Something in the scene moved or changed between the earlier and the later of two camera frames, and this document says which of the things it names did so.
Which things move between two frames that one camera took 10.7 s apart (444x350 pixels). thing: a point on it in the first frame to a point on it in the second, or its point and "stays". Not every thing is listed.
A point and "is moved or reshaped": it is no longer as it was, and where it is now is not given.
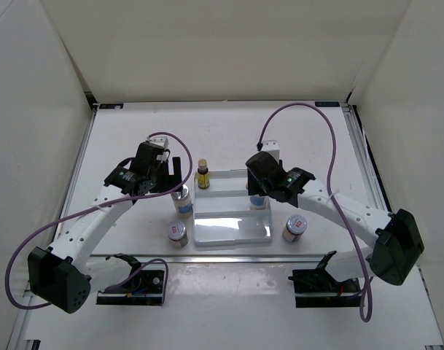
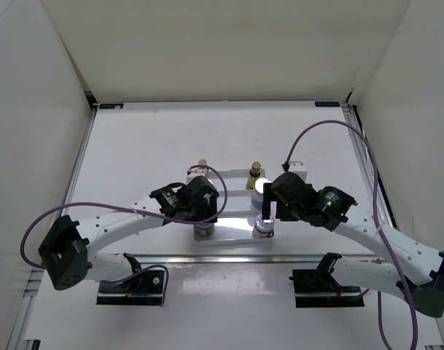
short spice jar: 295,227 to 263,228
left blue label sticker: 111,106 stays
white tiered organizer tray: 223,214 stays
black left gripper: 170,181 to 208,211
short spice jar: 177,234 to 203,231
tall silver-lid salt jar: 183,205 is moved or reshaped
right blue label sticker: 329,103 stays
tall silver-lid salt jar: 257,202 stays
